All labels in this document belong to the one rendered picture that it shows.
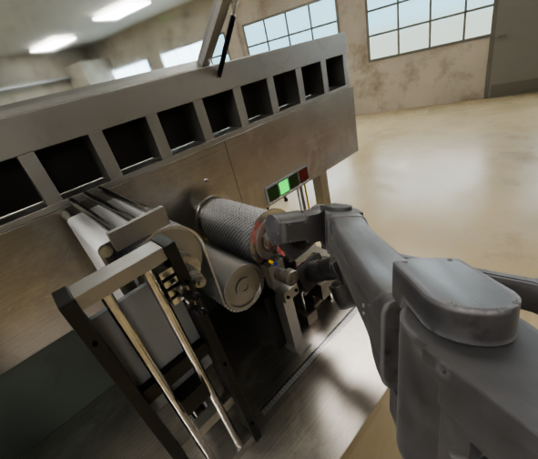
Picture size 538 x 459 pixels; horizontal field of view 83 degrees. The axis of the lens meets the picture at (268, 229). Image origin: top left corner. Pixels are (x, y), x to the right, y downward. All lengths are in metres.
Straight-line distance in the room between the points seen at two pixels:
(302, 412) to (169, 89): 0.90
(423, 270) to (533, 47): 7.48
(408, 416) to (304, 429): 0.65
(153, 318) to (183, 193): 0.52
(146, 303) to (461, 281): 0.44
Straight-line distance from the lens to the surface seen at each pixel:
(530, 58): 7.66
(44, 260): 0.91
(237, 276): 0.74
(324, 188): 1.70
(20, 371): 1.03
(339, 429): 0.82
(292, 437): 0.83
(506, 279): 0.72
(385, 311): 0.21
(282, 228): 0.52
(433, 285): 0.17
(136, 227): 0.55
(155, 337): 0.56
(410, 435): 0.20
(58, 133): 0.88
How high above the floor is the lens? 1.64
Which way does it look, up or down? 29 degrees down
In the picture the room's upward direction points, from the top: 15 degrees counter-clockwise
